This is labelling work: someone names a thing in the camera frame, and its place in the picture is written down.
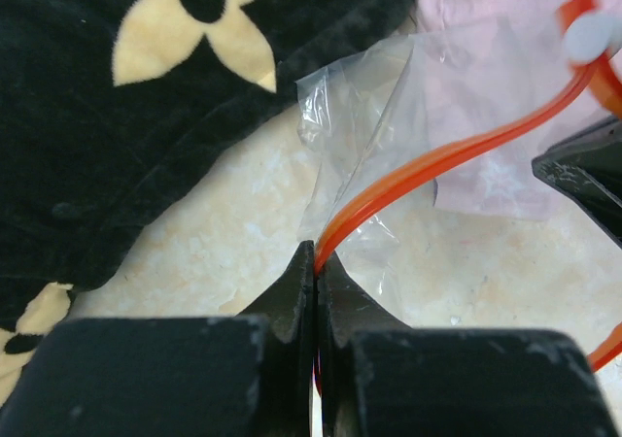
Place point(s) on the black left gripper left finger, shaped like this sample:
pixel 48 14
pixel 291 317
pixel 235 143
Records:
pixel 247 375

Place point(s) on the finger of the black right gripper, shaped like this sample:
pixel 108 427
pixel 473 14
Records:
pixel 586 168

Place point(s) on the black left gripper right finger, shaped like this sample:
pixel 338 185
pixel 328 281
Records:
pixel 381 377

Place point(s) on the clear zip bag orange zipper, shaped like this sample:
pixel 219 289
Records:
pixel 485 243

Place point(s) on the pink cloth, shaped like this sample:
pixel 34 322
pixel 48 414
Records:
pixel 494 61

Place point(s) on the black flower-pattern pillow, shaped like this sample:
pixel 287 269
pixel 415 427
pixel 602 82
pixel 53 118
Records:
pixel 113 110

